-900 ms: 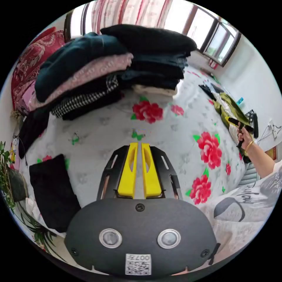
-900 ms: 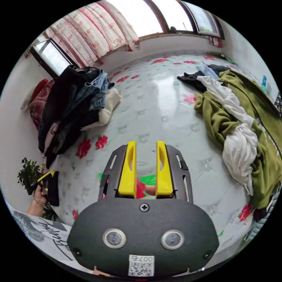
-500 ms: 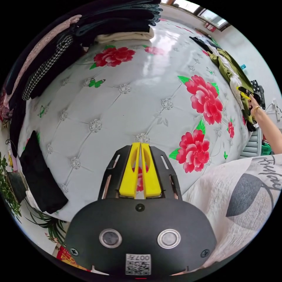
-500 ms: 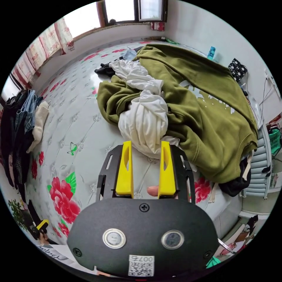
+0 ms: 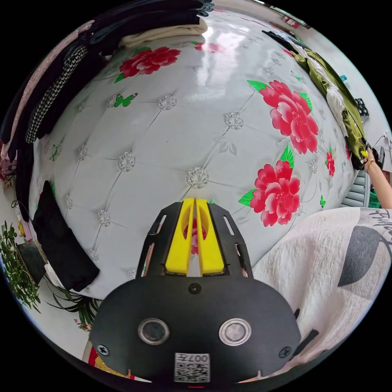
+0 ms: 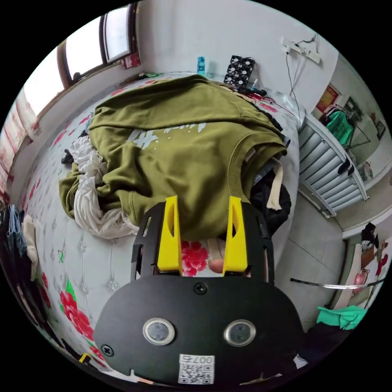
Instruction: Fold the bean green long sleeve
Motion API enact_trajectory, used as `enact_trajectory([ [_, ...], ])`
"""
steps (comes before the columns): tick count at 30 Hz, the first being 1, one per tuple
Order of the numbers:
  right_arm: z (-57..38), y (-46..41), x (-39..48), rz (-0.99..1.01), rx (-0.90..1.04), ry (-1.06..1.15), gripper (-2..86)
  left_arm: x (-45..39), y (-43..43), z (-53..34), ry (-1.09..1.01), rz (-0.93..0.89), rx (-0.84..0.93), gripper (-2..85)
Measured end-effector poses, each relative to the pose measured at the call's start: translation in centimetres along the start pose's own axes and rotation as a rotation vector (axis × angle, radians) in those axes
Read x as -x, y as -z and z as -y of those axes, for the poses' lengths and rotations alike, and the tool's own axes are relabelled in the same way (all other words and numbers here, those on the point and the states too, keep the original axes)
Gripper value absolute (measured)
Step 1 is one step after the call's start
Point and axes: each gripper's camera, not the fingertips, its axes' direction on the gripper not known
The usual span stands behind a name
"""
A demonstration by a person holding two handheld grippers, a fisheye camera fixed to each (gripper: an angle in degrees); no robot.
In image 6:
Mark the pile of clothes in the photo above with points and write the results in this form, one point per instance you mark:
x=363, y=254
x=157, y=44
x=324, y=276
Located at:
x=18, y=239
x=88, y=196

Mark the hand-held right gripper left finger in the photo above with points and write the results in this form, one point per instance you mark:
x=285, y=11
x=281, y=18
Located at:
x=167, y=245

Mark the clothes rack with garments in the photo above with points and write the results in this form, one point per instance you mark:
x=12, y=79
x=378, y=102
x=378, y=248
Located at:
x=340, y=125

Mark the red box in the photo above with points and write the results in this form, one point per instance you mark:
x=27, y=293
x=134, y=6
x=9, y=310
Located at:
x=131, y=62

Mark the white radiator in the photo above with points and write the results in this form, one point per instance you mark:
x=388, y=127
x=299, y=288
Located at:
x=330, y=165

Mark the blue box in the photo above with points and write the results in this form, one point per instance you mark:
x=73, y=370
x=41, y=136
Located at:
x=201, y=64

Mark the black fan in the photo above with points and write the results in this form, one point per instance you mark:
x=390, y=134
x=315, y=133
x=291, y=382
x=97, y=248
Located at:
x=239, y=71

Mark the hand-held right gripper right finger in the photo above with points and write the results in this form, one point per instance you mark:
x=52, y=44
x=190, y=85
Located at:
x=236, y=248

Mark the window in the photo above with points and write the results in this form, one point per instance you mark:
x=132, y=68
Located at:
x=92, y=46

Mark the white power strip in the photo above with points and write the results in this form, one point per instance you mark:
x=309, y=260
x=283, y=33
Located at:
x=301, y=50

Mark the bed with floral sheet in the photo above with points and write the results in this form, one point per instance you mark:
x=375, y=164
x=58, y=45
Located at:
x=92, y=260

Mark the bean green long sleeve sweatshirt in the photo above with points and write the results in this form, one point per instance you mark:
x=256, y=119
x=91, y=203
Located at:
x=183, y=137

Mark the person's right hand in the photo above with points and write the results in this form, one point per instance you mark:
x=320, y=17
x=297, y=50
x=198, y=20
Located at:
x=216, y=265

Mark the red patterned curtain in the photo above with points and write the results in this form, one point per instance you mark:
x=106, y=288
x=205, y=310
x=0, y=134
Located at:
x=16, y=137

